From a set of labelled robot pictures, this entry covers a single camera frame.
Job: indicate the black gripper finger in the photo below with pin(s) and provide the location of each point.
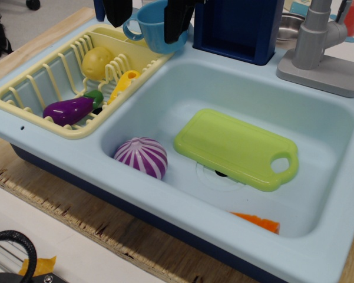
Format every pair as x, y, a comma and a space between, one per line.
118, 11
177, 16

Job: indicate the blue plastic cup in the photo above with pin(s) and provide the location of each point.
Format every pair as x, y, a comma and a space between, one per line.
150, 20

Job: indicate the cream plastic drying rack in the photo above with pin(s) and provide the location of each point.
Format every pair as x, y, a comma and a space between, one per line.
58, 76

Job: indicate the red plastic cup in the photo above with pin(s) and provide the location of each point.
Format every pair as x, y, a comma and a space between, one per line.
349, 20

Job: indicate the light blue toy sink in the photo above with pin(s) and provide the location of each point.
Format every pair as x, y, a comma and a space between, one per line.
315, 209

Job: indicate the yellow toy potato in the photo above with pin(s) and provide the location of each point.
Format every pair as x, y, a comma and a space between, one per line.
94, 62

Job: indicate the dark blue box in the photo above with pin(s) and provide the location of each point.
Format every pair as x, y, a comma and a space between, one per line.
241, 30

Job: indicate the black chair wheel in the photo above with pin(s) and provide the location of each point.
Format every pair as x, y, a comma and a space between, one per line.
33, 5

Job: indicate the purple toy eggplant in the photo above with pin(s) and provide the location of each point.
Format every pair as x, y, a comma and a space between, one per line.
69, 112

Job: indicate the metal bowl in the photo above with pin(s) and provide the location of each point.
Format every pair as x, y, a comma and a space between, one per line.
289, 26

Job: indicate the grey toy faucet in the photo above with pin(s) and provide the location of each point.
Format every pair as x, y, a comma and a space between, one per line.
307, 63

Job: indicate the green plastic cutting board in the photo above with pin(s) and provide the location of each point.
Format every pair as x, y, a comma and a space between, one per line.
242, 151

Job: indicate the purple striped toy onion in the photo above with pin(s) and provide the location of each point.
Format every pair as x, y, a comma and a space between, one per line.
144, 154

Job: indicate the orange toy carrot piece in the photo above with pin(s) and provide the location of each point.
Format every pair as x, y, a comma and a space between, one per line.
267, 224

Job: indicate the yellow tape piece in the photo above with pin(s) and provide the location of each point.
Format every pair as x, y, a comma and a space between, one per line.
44, 266

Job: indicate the yellow toy utensil handle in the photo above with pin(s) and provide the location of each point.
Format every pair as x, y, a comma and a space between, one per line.
123, 83

